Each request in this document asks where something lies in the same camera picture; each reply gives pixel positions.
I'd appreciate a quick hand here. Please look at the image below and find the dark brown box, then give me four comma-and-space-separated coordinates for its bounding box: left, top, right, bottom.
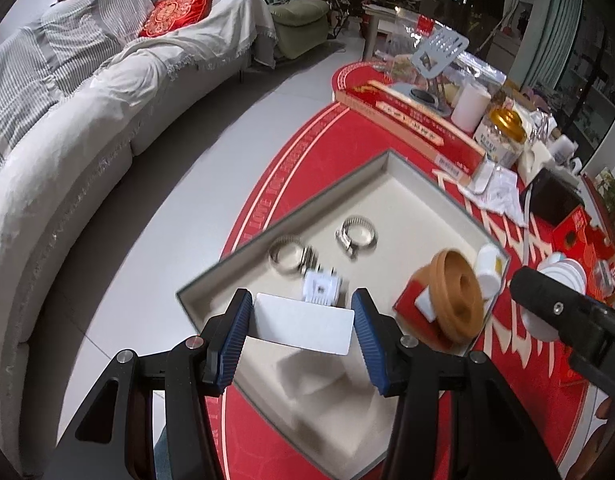
527, 167, 585, 228

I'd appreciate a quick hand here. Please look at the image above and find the clear zip bag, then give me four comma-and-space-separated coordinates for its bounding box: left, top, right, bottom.
362, 5, 508, 91

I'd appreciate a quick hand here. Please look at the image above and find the small white box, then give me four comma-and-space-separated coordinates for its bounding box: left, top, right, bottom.
247, 292, 355, 356

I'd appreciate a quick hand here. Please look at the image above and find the white pill bottle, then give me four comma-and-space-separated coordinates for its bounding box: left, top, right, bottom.
475, 245, 503, 301

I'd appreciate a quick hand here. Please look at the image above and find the clear jar with gold lid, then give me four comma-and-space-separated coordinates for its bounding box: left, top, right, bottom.
473, 107, 528, 170

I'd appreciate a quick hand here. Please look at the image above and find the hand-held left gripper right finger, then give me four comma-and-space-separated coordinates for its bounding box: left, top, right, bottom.
350, 287, 563, 480

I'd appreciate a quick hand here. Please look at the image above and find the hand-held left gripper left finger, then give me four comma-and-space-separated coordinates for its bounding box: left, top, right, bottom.
42, 287, 255, 480

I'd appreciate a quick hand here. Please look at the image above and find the red cardboard packaging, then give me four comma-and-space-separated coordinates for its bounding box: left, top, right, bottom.
551, 207, 615, 301

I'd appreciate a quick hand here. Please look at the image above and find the small red box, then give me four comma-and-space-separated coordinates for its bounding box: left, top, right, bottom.
391, 272, 468, 356

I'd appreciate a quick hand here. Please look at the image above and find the long red gift box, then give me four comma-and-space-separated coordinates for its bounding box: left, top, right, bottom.
335, 80, 488, 176

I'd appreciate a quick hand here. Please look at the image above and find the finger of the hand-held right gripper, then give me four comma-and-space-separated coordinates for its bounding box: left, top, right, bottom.
509, 266, 608, 346

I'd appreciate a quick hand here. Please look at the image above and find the cork spool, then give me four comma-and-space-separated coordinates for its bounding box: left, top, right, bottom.
430, 249, 487, 353

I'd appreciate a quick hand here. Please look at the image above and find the grey shallow cardboard box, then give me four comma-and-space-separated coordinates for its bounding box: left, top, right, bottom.
176, 149, 511, 478

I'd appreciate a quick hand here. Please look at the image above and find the metal hose clamp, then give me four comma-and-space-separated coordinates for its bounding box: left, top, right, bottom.
268, 236, 322, 273
335, 215, 378, 260

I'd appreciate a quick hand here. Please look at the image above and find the red patterned pillow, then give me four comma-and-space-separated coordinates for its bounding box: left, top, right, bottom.
138, 0, 215, 38

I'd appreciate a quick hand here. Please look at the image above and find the grey striped blanket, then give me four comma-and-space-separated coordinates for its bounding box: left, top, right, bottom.
0, 0, 163, 176

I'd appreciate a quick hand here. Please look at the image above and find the grey phone stand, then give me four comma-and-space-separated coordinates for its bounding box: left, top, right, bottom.
387, 27, 471, 116

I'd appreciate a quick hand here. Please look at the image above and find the white paper roll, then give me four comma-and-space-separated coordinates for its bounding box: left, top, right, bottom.
451, 81, 492, 131

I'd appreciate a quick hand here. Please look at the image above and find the white charger plug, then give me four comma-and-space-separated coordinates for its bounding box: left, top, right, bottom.
302, 266, 345, 306

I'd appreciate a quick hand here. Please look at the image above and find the green armchair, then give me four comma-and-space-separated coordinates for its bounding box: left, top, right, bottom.
180, 0, 331, 58

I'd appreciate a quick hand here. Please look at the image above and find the white holder block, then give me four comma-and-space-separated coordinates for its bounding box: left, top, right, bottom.
517, 135, 555, 173

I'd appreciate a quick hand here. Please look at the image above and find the small white bottle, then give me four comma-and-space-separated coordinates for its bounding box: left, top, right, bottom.
550, 135, 578, 166

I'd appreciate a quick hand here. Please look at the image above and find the white tape roll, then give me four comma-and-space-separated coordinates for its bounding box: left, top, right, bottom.
520, 252, 588, 343

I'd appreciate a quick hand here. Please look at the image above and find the white curved sofa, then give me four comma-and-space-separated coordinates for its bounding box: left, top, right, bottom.
0, 0, 278, 461

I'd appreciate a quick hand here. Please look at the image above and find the crumpled white paper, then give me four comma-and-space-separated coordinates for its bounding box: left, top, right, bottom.
457, 160, 524, 223

